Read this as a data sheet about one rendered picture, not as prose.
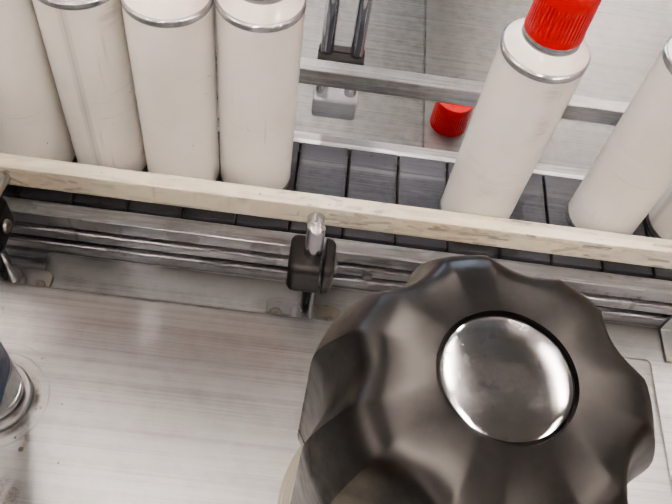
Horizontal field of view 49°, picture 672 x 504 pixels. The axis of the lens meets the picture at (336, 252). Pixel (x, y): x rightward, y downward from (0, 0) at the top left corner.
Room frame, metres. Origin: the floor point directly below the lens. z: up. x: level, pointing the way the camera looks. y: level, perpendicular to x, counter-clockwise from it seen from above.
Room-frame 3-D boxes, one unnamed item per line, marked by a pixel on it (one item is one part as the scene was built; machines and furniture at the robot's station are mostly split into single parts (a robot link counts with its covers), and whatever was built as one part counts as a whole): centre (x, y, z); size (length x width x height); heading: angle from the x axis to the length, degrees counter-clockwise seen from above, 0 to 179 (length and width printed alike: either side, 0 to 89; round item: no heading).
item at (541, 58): (0.35, -0.09, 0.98); 0.05 x 0.05 x 0.20
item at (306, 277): (0.26, 0.01, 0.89); 0.03 x 0.03 x 0.12; 5
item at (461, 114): (0.49, -0.08, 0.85); 0.03 x 0.03 x 0.03
